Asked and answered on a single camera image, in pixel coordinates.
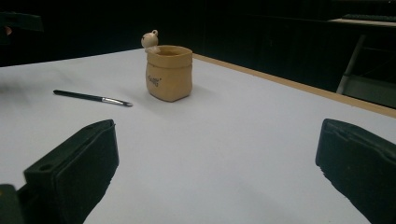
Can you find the dark keyboard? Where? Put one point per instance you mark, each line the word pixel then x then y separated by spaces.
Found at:
pixel 370 17

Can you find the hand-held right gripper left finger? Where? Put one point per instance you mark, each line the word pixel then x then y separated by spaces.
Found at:
pixel 77 165

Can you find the black makeup brush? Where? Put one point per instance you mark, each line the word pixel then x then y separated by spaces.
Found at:
pixel 84 96

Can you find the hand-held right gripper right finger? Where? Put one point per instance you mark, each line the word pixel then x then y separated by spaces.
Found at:
pixel 361 168

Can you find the light wooden desk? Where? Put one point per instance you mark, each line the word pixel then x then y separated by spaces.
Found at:
pixel 361 22

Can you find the tan bear pen holder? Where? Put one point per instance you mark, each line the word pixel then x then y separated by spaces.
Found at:
pixel 169 76

